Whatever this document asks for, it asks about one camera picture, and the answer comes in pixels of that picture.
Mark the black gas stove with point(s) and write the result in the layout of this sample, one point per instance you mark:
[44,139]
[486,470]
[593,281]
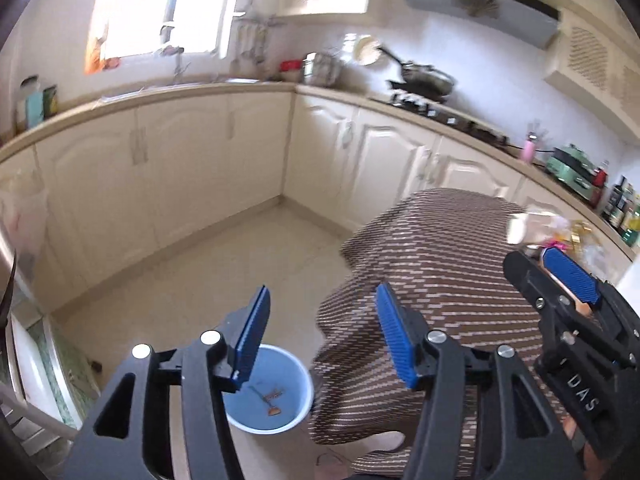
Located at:
[438,112]

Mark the kitchen window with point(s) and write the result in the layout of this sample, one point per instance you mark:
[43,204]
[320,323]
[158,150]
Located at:
[121,29]

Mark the chrome sink faucet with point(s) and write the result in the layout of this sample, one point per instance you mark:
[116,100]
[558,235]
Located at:
[169,50]

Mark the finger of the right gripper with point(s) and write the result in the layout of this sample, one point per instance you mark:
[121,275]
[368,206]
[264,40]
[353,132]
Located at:
[571,275]
[540,284]

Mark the green yellow oil bottle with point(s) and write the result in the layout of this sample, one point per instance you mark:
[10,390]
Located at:
[631,224]

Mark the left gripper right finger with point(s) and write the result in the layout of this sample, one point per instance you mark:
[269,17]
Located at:
[518,435]

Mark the blue plastic trash bin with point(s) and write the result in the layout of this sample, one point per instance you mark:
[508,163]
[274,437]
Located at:
[278,379]

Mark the steel steamer pot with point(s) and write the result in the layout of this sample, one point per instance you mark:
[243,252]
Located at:
[321,69]

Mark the utensil hanging rack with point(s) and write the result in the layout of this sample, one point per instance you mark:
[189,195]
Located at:
[252,32]

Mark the steel kitchen sink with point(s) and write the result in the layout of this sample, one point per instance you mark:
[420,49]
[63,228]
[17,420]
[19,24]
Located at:
[160,88]

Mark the black wok with lid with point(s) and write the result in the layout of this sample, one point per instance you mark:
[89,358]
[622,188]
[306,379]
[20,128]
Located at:
[426,76]

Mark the cream upper cabinets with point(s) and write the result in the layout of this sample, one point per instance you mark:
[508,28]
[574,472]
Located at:
[593,59]

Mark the cream cabinets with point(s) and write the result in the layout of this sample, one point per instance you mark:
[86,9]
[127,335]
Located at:
[593,59]
[100,188]

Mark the cream lower cabinets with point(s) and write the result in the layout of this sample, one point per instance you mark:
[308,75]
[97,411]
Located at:
[100,188]

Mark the white paper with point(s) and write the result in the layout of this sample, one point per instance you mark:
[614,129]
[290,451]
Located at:
[527,229]

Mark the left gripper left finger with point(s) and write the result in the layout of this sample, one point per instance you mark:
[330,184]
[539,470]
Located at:
[127,434]

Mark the person's right hand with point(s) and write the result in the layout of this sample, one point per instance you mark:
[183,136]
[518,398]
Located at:
[581,447]

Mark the range hood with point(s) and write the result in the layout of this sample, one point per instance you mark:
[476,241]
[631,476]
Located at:
[531,21]

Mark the red bowl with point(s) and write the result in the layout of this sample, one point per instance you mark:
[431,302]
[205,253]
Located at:
[290,66]

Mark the teal box on counter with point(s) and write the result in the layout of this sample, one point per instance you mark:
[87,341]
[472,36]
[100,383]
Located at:
[34,110]

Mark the round trivet on wall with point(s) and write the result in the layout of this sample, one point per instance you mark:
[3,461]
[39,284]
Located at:
[366,50]

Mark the dark sauce bottle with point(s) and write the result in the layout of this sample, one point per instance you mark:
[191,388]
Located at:
[611,212]

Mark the white green side cabinet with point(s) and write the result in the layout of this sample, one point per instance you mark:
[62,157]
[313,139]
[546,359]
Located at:
[47,387]

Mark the green electric grill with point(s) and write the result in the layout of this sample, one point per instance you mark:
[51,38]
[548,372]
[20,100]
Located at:
[571,167]

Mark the clear jar on counter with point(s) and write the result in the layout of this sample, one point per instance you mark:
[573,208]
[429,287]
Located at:
[27,86]

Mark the brown polka dot tablecloth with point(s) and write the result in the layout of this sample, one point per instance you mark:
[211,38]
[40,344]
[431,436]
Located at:
[442,253]

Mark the pink utensil holder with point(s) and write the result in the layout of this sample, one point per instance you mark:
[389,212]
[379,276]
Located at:
[528,151]

